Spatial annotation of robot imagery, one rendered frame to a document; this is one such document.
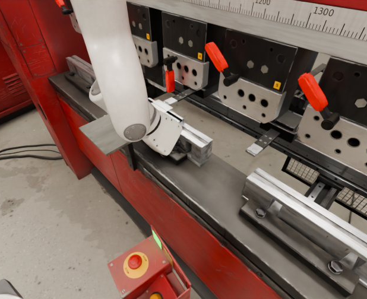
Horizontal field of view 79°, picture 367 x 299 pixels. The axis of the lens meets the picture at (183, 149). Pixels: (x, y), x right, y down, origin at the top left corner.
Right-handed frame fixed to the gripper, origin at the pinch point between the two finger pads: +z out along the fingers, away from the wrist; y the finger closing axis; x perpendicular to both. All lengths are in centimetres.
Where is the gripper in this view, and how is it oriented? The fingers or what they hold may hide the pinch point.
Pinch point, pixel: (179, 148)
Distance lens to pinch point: 71.2
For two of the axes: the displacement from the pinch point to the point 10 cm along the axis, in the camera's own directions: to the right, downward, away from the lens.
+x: -7.2, -2.5, 6.5
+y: 4.6, -8.7, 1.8
